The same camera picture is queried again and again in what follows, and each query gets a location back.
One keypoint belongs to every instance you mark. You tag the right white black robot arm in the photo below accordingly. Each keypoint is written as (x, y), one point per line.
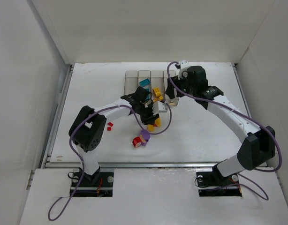
(257, 141)

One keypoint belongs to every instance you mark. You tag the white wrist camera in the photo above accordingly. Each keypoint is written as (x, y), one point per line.
(182, 66)
(161, 107)

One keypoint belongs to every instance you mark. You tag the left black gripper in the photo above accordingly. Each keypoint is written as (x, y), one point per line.
(148, 115)

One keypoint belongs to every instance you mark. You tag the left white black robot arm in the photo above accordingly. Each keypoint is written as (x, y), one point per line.
(87, 129)

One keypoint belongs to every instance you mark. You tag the teal lego brick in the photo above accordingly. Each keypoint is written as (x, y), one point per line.
(144, 82)

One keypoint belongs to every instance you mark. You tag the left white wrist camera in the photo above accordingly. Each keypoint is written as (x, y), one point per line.
(161, 107)

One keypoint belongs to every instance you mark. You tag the yellow lego stack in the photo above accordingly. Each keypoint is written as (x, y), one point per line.
(156, 124)

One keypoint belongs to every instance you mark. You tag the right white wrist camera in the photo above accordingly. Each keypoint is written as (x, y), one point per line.
(182, 66)

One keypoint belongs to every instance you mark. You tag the red purple lego stack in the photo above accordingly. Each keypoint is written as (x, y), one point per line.
(142, 139)

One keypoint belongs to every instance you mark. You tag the metal rail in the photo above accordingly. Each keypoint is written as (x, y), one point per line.
(131, 165)

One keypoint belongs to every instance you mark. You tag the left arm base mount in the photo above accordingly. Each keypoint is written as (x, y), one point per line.
(100, 186)

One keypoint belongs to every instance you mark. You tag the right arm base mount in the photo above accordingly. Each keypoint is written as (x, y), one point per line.
(211, 183)

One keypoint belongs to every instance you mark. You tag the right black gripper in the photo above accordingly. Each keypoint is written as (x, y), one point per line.
(171, 88)

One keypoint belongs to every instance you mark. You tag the yellow round patterned lego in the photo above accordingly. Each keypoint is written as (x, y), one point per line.
(156, 92)

